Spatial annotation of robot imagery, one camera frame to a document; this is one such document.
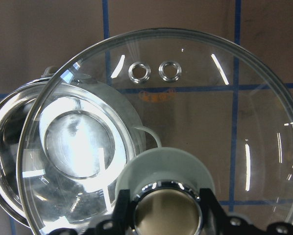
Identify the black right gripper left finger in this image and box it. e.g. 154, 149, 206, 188
87, 189, 130, 235

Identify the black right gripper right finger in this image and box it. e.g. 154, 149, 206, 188
199, 188, 293, 235

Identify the glass lid with knob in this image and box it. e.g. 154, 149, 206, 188
17, 28, 293, 235

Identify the pale green steel pot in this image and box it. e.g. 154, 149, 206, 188
0, 71, 161, 233

